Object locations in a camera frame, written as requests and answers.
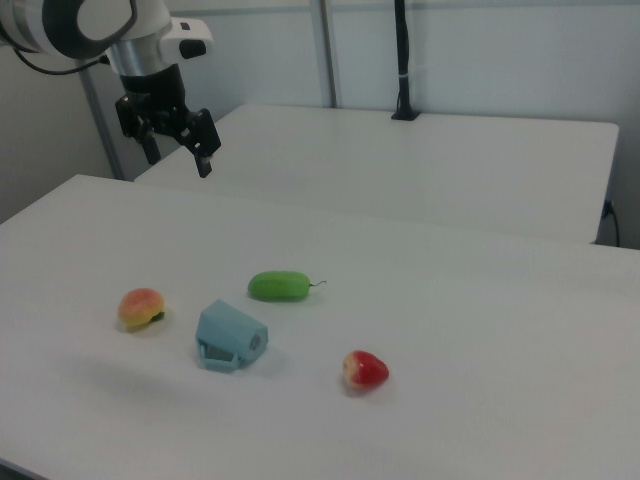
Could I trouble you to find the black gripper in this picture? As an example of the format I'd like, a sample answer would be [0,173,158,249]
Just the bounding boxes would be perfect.
[114,64,223,180]

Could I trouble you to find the orange yellow toy peach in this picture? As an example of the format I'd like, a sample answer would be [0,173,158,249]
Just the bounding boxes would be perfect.
[117,287,167,333]

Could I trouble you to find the green toy cucumber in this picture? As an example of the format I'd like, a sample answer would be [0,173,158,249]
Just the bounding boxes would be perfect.
[247,270,329,304]

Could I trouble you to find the black pole with base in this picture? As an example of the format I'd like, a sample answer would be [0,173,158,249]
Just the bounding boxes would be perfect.
[390,0,420,122]

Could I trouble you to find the red toy strawberry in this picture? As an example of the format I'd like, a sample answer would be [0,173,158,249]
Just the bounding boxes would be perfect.
[342,349,390,390]

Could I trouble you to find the grey aluminium partition post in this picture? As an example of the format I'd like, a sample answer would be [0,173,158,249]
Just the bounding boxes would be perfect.
[308,0,345,109]
[81,69,125,181]

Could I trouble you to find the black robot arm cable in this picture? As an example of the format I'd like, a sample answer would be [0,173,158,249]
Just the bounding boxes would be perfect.
[7,44,111,77]

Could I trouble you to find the black wall cable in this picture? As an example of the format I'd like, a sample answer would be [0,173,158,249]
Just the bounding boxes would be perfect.
[602,198,622,247]

